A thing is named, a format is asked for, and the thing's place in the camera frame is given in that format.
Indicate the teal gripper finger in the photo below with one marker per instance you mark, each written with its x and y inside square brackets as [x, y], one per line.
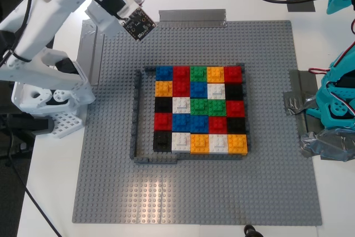
[338, 4]

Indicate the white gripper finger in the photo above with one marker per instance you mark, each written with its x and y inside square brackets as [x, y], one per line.
[105, 24]

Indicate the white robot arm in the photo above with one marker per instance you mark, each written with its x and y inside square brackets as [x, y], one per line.
[50, 6]

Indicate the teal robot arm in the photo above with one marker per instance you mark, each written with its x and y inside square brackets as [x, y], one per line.
[338, 109]

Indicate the blue Lego cube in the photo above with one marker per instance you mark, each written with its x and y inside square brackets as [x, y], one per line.
[163, 73]
[198, 90]
[181, 122]
[199, 123]

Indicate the orange Lego cube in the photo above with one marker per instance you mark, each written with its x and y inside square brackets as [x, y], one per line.
[199, 144]
[163, 88]
[237, 144]
[215, 74]

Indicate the black Lego cube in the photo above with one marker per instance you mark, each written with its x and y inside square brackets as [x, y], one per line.
[236, 126]
[162, 142]
[234, 91]
[163, 105]

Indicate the green Lego cube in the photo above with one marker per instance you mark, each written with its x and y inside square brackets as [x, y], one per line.
[217, 108]
[199, 106]
[198, 73]

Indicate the white Lego cube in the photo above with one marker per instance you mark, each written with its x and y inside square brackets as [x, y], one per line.
[181, 105]
[218, 143]
[216, 91]
[181, 142]

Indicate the long silver tape strip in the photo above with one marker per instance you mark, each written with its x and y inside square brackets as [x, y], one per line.
[93, 59]

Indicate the dark grey tape patch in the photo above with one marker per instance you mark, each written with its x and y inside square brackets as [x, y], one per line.
[301, 6]

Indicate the dark grey tape strip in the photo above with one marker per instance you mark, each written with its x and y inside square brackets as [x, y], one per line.
[302, 81]

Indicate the ribbed grey tape strip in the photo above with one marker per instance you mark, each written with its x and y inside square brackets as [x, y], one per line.
[194, 19]

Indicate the wrinkled grey tape strip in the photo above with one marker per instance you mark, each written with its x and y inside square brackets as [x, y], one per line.
[294, 103]

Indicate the black table clamp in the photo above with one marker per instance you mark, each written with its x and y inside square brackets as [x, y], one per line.
[27, 124]

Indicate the crumpled silver tape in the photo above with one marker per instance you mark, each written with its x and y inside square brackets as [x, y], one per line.
[327, 145]

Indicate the grey Lego baseplate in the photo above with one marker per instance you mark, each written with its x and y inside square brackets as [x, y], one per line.
[194, 192]

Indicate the black round knob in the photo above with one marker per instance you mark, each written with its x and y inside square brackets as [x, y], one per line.
[251, 231]

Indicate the black camera circuit board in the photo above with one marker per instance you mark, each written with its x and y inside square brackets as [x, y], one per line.
[140, 24]

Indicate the dark grey Lego frame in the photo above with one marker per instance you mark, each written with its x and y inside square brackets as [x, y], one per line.
[136, 126]

